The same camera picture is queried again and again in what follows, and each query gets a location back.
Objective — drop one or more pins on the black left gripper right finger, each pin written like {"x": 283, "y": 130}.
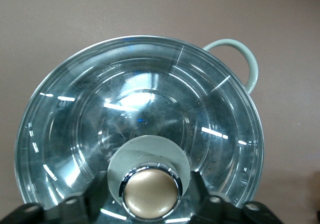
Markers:
{"x": 232, "y": 211}

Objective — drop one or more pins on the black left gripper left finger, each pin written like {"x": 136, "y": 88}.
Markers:
{"x": 37, "y": 215}

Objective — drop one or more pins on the glass lid with gold knob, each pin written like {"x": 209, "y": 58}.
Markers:
{"x": 75, "y": 134}

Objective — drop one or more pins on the brown table cover sheet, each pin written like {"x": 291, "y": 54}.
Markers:
{"x": 50, "y": 22}

